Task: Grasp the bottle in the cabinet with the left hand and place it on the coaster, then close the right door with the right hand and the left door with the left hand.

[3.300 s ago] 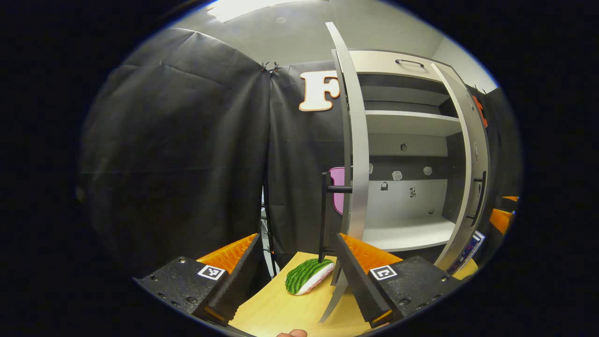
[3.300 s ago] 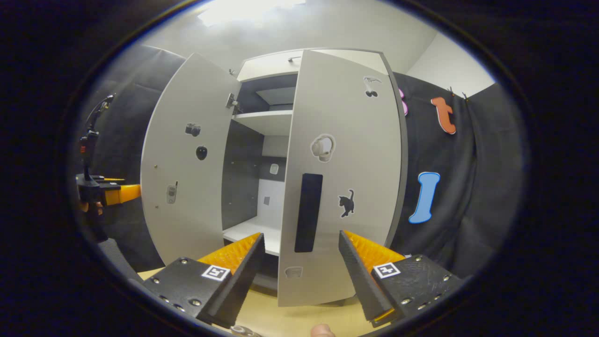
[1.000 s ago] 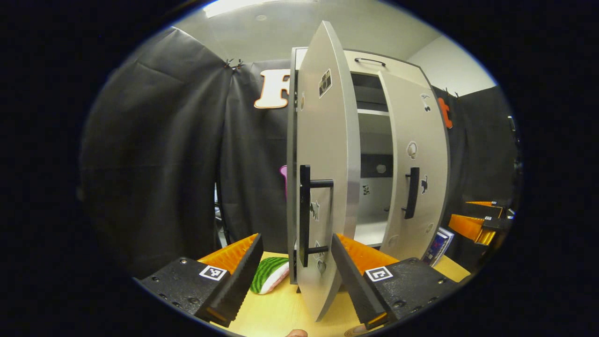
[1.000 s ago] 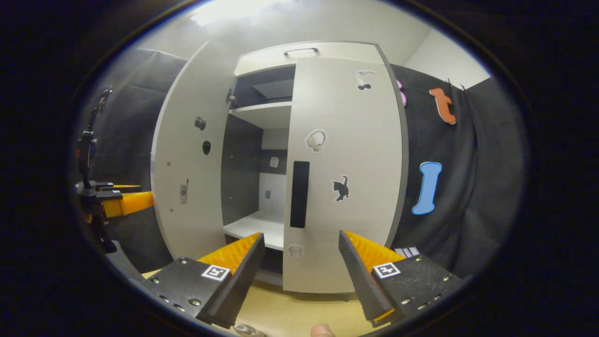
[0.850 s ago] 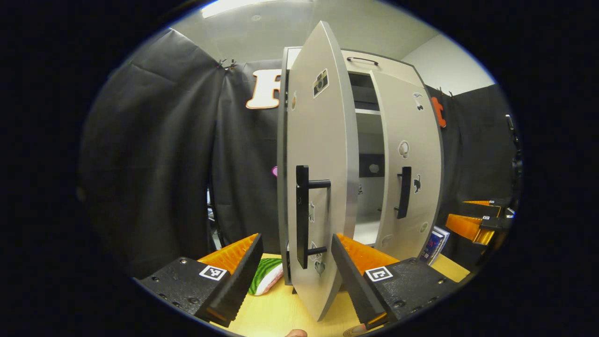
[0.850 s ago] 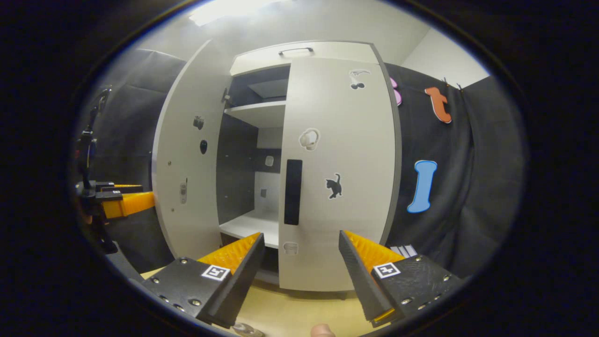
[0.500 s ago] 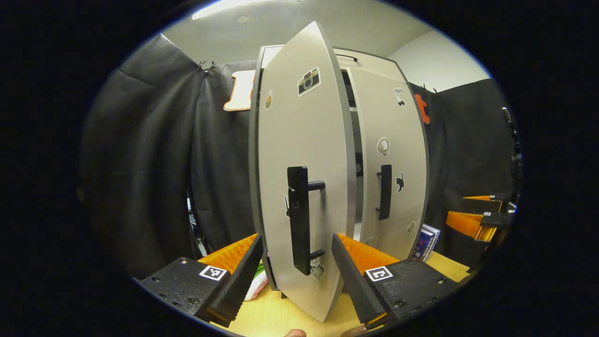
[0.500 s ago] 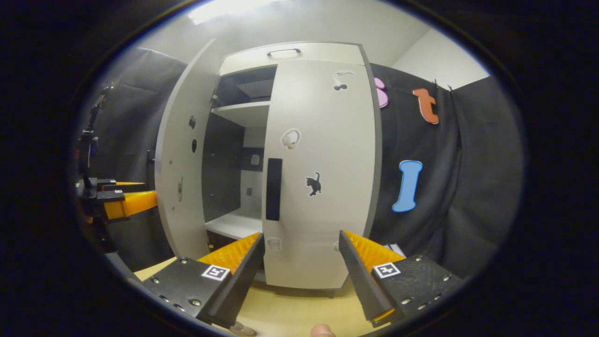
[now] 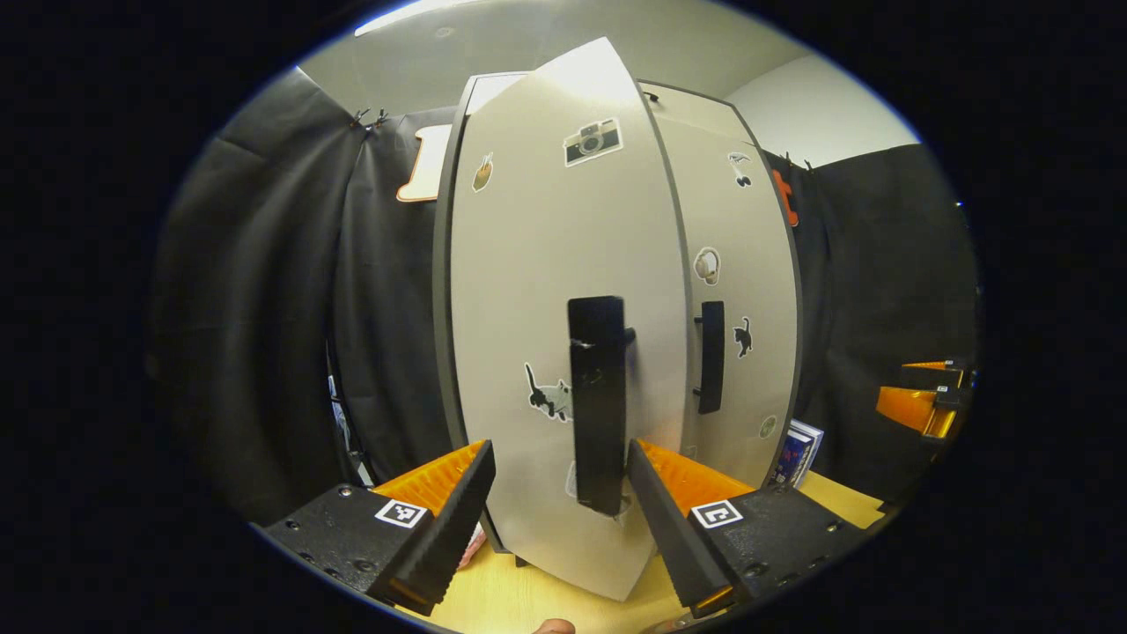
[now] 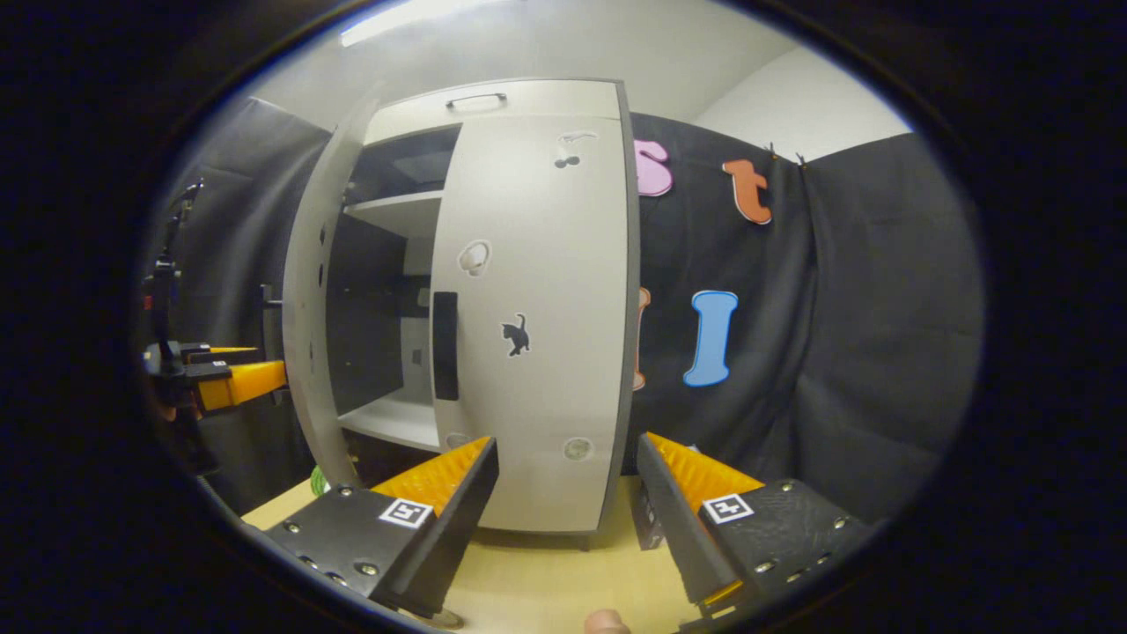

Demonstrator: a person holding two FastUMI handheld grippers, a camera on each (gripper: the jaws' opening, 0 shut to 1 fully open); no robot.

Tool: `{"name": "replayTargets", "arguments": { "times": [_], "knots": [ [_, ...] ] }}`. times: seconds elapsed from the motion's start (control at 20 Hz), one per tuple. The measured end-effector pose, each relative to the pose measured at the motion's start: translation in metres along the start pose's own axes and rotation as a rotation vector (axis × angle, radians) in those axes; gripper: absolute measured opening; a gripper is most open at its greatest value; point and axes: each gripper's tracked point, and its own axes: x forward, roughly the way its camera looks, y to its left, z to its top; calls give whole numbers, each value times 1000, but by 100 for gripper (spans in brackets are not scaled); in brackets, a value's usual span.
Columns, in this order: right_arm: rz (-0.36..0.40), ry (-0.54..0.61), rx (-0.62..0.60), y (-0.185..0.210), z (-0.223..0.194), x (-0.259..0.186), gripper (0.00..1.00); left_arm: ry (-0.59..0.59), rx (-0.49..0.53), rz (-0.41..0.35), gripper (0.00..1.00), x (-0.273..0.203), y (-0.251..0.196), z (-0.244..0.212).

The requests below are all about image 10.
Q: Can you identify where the white cabinet drawer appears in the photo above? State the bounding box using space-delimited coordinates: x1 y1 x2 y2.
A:
363 79 622 146

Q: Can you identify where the white cabinet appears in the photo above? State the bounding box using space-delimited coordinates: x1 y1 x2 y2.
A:
326 77 642 551

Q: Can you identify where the white cabinet shelf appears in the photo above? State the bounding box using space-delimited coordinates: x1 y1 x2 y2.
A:
343 190 444 239

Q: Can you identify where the dark blue book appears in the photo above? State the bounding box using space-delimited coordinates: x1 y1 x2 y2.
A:
634 480 666 551

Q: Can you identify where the white cabinet door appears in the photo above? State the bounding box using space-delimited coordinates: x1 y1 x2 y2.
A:
282 84 388 490
429 113 630 534

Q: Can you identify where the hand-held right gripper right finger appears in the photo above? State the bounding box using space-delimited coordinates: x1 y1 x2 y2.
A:
636 433 873 617

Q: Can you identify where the round beige coaster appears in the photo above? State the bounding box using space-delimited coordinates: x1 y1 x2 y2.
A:
407 606 466 631

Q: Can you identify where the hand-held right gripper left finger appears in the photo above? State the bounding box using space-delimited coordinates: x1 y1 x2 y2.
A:
264 438 500 620

